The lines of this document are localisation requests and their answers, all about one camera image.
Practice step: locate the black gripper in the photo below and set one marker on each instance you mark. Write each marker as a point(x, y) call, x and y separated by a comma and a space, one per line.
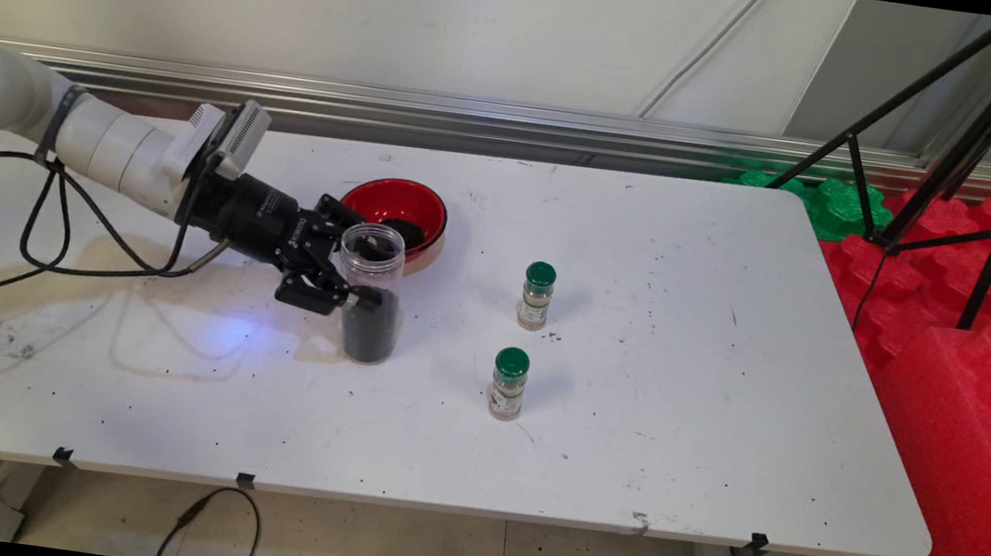
point(268, 222)

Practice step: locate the black grains pile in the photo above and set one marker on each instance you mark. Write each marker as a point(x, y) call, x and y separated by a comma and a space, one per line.
point(412, 233)

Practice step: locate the spice bottle with green cap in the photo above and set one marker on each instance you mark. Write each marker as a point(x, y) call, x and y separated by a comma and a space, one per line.
point(508, 391)
point(536, 301)

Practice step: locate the clear jar with black grains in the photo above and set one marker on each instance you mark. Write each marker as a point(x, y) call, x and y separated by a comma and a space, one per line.
point(367, 338)

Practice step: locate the black tripod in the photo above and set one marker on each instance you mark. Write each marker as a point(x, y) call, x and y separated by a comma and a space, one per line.
point(989, 124)

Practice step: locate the large red foam block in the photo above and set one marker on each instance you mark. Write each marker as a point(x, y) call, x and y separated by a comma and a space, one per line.
point(960, 461)

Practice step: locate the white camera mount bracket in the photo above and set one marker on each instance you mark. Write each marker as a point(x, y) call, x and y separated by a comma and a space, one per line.
point(192, 141)

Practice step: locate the aluminium wall rail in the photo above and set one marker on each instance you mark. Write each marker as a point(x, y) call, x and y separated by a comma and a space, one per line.
point(569, 128)

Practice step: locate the red foam puzzle block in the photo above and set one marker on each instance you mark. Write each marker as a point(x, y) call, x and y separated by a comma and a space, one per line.
point(959, 219)
point(922, 299)

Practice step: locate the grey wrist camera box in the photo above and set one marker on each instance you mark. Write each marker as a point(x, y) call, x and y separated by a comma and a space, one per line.
point(243, 133)

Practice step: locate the black table edge clip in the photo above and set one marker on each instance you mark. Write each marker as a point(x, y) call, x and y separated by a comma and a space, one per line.
point(759, 540)
point(246, 480)
point(64, 456)

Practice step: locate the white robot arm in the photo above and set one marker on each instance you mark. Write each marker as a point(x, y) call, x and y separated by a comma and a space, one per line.
point(109, 145)

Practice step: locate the green foam puzzle block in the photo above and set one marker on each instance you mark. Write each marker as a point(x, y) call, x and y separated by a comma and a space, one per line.
point(763, 180)
point(826, 204)

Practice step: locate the red bowl with black rim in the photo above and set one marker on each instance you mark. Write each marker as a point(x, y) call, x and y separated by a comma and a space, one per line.
point(402, 197)

